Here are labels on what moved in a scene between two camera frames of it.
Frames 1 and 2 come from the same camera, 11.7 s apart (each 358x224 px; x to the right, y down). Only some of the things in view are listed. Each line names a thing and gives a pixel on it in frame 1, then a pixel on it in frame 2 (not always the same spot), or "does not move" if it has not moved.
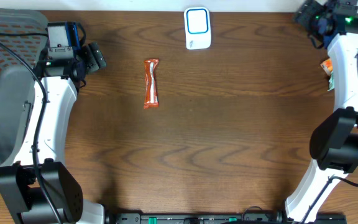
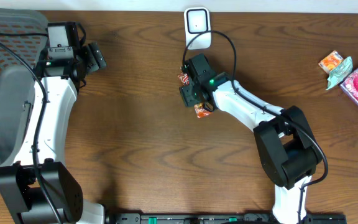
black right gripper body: x=310 y=17 -> x=190 y=94
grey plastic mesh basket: x=7 y=84 does not move
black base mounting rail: x=217 y=218 does not move
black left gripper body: x=89 y=59 does not move
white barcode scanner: x=197 y=25 does not move
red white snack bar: x=151 y=100 -> x=200 y=109
